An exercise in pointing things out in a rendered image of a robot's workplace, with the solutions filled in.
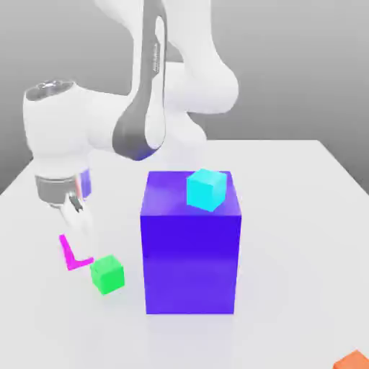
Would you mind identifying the small green cube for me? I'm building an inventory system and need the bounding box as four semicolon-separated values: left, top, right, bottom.
89;254;126;296

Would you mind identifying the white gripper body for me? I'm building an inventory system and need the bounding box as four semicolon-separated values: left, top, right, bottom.
61;197;97;261

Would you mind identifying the small magenta cube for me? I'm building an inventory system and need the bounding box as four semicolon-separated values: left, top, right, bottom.
58;234;95;272

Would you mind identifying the small cyan cube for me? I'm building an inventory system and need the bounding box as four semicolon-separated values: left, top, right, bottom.
186;168;228;213

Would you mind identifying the small orange cube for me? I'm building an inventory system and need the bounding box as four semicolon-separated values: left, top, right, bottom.
332;349;369;369

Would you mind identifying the large blue box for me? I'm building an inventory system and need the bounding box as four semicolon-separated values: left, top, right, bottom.
139;170;242;316

